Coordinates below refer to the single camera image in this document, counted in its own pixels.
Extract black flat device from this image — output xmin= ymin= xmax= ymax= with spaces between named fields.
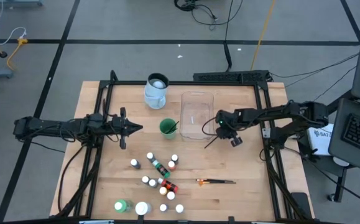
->
xmin=290 ymin=192 xmax=312 ymax=219

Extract black power strip box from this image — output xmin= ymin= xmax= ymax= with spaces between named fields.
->
xmin=193 ymin=70 xmax=271 ymax=84

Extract black floor cable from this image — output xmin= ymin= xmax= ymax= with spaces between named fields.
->
xmin=269 ymin=52 xmax=360 ymax=79

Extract yellow hanging cable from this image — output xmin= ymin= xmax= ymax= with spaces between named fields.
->
xmin=250 ymin=0 xmax=277 ymax=71

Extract black cable bundle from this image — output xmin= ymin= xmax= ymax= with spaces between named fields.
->
xmin=173 ymin=0 xmax=244 ymax=31

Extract green plastic cup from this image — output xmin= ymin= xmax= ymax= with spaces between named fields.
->
xmin=159 ymin=118 xmax=178 ymax=140

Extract white printed box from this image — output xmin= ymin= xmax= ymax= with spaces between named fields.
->
xmin=306 ymin=123 xmax=335 ymax=157

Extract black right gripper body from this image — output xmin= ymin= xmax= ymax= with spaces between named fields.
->
xmin=215 ymin=108 xmax=243 ymax=147

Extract yellow extension cable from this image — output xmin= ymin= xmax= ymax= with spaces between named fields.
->
xmin=0 ymin=32 xmax=30 ymax=72

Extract white round object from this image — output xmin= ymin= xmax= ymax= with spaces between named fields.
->
xmin=333 ymin=156 xmax=351 ymax=168

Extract thin paintbrush silver ferrule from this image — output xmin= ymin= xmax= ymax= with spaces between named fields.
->
xmin=203 ymin=136 xmax=220 ymax=149

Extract red acrylic paint bottle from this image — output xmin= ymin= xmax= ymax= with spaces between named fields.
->
xmin=157 ymin=177 xmax=179 ymax=194

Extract fan paintbrush orange bristles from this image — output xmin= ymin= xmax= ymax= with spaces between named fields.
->
xmin=198 ymin=180 xmax=237 ymax=187

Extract black hanging cable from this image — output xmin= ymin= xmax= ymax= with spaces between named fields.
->
xmin=224 ymin=0 xmax=235 ymax=72

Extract large green paint bottle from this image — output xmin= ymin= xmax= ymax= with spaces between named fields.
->
xmin=114 ymin=199 xmax=134 ymax=214

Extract paintbrush black bristles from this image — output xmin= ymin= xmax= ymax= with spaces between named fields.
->
xmin=195 ymin=178 xmax=235 ymax=184

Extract black desk leg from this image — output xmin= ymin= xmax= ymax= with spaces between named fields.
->
xmin=327 ymin=167 xmax=350 ymax=203

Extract clear plastic bin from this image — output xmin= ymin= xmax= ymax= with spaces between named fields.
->
xmin=180 ymin=91 xmax=215 ymax=140

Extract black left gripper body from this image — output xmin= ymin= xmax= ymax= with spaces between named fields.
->
xmin=106 ymin=107 xmax=128 ymax=150

